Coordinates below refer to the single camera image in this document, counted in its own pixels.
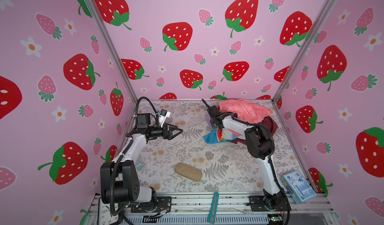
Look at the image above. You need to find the blue tissue pack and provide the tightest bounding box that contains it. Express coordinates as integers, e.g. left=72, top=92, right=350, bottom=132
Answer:
left=281, top=171, right=317, bottom=204

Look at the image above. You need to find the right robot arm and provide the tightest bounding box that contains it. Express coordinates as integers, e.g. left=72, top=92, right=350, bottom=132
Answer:
left=202, top=99, right=291, bottom=212

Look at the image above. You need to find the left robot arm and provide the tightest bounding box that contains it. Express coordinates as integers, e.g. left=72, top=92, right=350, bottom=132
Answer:
left=100, top=123, right=183, bottom=206

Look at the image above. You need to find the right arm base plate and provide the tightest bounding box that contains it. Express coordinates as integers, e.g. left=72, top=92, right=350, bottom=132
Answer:
left=248, top=196, right=292, bottom=212

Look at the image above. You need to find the tan glasses case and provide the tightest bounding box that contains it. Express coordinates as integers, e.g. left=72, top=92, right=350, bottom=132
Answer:
left=175, top=163, right=203, bottom=182

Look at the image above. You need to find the teal utility knife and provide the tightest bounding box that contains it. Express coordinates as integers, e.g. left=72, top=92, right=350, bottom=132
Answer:
left=207, top=192, right=220, bottom=225

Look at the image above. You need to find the white analog clock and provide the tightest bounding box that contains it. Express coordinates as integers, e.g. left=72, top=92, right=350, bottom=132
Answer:
left=98, top=198, right=116, bottom=225

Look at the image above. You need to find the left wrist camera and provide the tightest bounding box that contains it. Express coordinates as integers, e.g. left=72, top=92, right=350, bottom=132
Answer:
left=136, top=109, right=172, bottom=128

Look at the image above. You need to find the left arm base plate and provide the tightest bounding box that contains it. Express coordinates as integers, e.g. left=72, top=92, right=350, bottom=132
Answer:
left=131, top=197, right=172, bottom=213

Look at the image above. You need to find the aluminium frame rail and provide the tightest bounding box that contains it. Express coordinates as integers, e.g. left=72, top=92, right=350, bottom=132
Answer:
left=89, top=191, right=334, bottom=217

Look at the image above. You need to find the pink patterned cloth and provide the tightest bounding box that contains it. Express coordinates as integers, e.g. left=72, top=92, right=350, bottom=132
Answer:
left=219, top=99, right=273, bottom=124

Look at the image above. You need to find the dark maroon cloth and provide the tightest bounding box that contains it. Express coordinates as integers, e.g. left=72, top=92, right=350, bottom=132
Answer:
left=231, top=116, right=278, bottom=145

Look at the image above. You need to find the rainbow printed cloth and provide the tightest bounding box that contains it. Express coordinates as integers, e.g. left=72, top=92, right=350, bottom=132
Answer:
left=203, top=128, right=241, bottom=144

